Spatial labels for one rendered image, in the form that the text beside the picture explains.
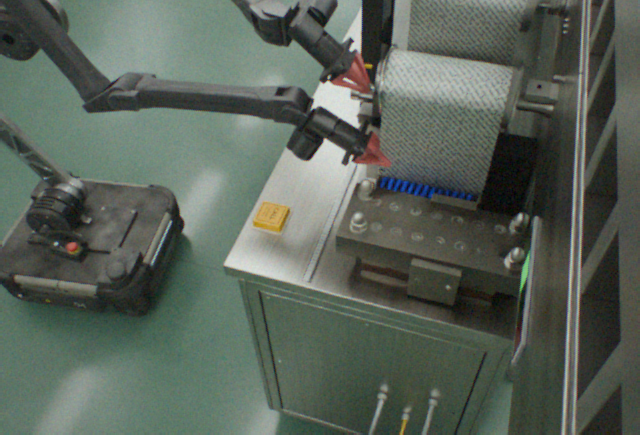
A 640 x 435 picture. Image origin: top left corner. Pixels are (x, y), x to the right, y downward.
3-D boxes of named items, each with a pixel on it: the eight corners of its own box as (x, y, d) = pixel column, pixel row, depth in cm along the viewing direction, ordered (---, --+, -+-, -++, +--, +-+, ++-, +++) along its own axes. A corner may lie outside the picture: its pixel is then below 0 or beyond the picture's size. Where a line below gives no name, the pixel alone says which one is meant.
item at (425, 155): (378, 178, 134) (381, 116, 120) (480, 199, 129) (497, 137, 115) (377, 179, 134) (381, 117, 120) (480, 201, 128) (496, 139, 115)
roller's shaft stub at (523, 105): (514, 103, 117) (519, 85, 114) (550, 109, 116) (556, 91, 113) (512, 116, 115) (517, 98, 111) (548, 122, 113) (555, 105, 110)
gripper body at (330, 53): (324, 87, 118) (297, 63, 116) (337, 58, 125) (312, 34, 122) (345, 70, 114) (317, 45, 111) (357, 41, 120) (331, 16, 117)
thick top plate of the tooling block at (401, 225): (356, 199, 136) (356, 182, 131) (532, 238, 126) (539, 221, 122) (335, 252, 125) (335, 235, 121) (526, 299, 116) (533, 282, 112)
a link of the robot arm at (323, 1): (264, 42, 121) (258, 10, 114) (288, 7, 126) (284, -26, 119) (316, 57, 118) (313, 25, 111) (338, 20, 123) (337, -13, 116)
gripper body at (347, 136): (347, 168, 127) (318, 151, 126) (359, 138, 134) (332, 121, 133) (361, 152, 122) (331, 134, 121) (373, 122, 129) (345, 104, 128)
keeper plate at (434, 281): (408, 286, 126) (412, 256, 118) (454, 298, 124) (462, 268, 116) (406, 296, 124) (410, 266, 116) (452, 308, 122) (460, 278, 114)
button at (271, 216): (264, 206, 144) (263, 199, 143) (290, 212, 143) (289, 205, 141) (253, 227, 140) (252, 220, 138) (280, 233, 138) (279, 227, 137)
